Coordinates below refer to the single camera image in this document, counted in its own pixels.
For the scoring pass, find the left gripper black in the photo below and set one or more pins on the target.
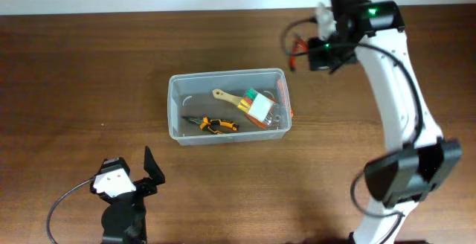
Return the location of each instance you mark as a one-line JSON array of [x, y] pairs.
[[143, 188]]

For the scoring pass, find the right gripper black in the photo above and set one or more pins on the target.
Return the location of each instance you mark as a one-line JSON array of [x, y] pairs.
[[325, 59]]

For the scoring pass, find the red handled cutting pliers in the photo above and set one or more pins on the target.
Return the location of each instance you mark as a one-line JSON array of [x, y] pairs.
[[298, 45]]

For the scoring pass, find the orange perforated strip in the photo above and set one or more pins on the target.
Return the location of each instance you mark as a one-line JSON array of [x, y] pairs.
[[282, 94]]

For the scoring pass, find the wooden handled orange scraper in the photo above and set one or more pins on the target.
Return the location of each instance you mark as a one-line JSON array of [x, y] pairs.
[[222, 95]]

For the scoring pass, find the clear screwdriver bit case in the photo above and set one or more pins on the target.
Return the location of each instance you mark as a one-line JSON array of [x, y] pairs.
[[257, 106]]

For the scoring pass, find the orange black long-nose pliers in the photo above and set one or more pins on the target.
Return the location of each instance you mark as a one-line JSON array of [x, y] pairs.
[[213, 125]]

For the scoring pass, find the clear plastic container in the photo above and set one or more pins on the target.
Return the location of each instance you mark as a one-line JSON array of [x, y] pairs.
[[191, 95]]

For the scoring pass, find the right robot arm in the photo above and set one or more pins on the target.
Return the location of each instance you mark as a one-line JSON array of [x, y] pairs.
[[418, 158]]

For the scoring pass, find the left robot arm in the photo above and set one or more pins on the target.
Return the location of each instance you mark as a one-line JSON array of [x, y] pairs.
[[124, 220]]

